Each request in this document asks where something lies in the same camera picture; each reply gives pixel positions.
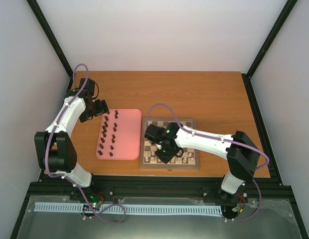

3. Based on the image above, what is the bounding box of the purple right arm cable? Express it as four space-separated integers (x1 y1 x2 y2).
146 103 270 223

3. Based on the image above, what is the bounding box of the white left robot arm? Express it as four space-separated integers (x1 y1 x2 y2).
34 78 110 201

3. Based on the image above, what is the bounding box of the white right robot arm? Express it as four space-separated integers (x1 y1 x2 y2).
144 122 261 195

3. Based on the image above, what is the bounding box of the black aluminium frame rail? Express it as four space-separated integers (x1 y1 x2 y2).
80 71 296 204

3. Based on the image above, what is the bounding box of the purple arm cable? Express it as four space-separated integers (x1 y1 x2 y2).
44 63 127 225
146 103 270 223

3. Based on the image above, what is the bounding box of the pink plastic tray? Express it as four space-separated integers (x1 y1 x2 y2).
96 109 142 160

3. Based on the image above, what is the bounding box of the wooden chess board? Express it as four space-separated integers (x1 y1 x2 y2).
140 117 200 171

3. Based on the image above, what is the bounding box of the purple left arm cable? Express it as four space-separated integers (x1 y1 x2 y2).
44 63 127 225

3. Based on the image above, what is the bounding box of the light blue cable duct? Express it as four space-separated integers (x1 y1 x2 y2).
33 202 222 217

